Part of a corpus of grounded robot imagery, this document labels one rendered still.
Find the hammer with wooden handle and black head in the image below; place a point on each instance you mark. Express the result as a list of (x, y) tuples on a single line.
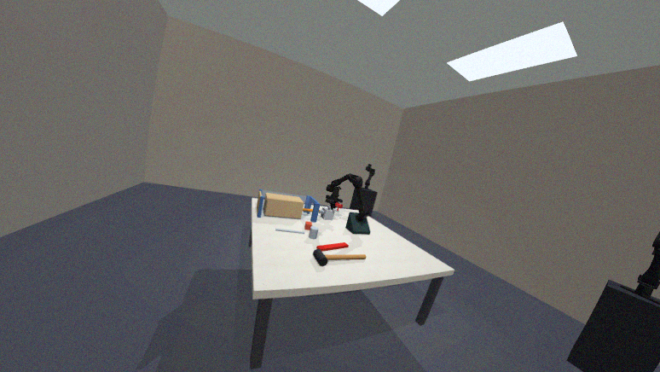
[(322, 259)]

